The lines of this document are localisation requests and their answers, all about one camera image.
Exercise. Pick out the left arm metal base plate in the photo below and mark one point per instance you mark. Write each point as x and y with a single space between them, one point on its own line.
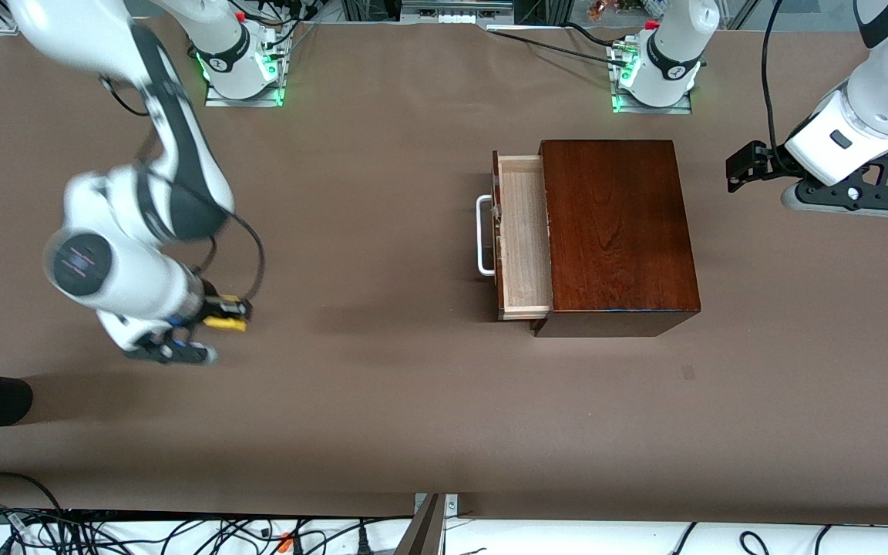
675 109

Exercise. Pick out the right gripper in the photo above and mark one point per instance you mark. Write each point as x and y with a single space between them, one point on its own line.
208 303

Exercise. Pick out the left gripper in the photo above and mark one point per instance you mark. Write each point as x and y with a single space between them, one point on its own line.
765 163

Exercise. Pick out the yellow cube block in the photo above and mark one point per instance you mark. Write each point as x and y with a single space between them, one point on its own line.
224 324

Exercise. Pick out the small metal bracket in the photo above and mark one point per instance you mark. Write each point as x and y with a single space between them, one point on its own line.
452 505

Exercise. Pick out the brown table cover sheet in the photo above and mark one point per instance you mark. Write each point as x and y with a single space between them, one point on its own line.
413 401

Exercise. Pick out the aluminium profile post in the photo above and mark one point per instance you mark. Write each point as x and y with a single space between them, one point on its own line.
422 536

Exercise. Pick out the dark red-brown wooden cabinet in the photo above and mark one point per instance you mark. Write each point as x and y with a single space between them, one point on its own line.
621 231

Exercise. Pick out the grey power strip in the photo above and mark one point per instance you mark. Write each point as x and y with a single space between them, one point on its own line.
459 15

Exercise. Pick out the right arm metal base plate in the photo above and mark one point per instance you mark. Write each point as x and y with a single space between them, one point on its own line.
243 102

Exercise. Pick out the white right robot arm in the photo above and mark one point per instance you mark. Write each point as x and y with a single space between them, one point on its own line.
128 270

